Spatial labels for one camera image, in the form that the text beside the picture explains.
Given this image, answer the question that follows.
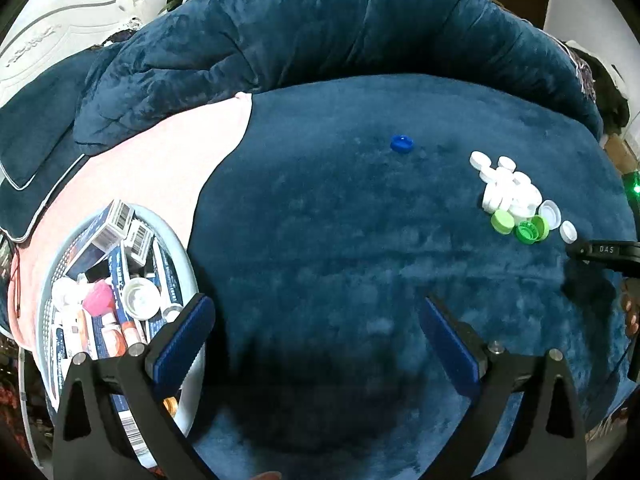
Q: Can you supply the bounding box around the pink bottle cap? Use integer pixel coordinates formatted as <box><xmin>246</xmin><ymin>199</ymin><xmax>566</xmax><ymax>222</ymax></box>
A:
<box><xmin>82</xmin><ymin>281</ymin><xmax>115</xmax><ymax>318</ymax></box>

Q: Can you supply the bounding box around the light blue mesh basket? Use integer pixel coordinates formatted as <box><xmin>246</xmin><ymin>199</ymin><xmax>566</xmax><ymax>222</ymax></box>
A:
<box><xmin>35</xmin><ymin>205</ymin><xmax>198</xmax><ymax>406</ymax></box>

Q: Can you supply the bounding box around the right hand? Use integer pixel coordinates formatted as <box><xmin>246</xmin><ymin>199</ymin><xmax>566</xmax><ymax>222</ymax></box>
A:
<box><xmin>620</xmin><ymin>278</ymin><xmax>640</xmax><ymax>339</ymax></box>

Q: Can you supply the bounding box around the left hand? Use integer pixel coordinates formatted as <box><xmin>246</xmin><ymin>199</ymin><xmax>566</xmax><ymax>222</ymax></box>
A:
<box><xmin>250</xmin><ymin>471</ymin><xmax>282</xmax><ymax>480</ymax></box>

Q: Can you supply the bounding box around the white round cap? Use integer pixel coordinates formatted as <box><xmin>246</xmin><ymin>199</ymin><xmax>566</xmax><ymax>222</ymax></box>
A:
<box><xmin>559</xmin><ymin>220</ymin><xmax>578</xmax><ymax>245</ymax></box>

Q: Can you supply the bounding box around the green bottle cap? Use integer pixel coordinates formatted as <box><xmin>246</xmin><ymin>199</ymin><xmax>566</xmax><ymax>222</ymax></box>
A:
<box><xmin>514</xmin><ymin>220</ymin><xmax>539</xmax><ymax>245</ymax></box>
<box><xmin>530</xmin><ymin>214</ymin><xmax>550</xmax><ymax>242</ymax></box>
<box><xmin>490</xmin><ymin>209</ymin><xmax>515</xmax><ymax>235</ymax></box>

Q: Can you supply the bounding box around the white jar lid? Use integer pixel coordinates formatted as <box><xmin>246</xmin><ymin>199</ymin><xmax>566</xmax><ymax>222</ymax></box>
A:
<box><xmin>537</xmin><ymin>200</ymin><xmax>562</xmax><ymax>231</ymax></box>

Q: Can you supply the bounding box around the blue white medicine box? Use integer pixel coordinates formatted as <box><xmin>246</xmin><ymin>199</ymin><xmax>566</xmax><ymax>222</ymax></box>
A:
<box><xmin>65</xmin><ymin>200</ymin><xmax>134</xmax><ymax>280</ymax></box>

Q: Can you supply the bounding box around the pink towel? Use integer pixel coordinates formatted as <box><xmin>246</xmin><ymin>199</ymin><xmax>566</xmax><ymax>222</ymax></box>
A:
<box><xmin>8</xmin><ymin>92</ymin><xmax>253</xmax><ymax>351</ymax></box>

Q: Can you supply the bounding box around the blue bottle cap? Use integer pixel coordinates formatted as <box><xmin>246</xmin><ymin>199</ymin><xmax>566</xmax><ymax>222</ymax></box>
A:
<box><xmin>390</xmin><ymin>134</ymin><xmax>414</xmax><ymax>154</ymax></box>

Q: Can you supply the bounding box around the dark blue pillow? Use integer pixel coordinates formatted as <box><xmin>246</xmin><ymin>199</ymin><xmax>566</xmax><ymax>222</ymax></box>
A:
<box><xmin>1</xmin><ymin>44</ymin><xmax>122</xmax><ymax>243</ymax></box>

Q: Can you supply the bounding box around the white bed headboard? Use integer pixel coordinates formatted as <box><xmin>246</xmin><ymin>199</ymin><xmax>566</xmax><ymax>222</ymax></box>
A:
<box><xmin>1</xmin><ymin>0</ymin><xmax>162</xmax><ymax>103</ymax></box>

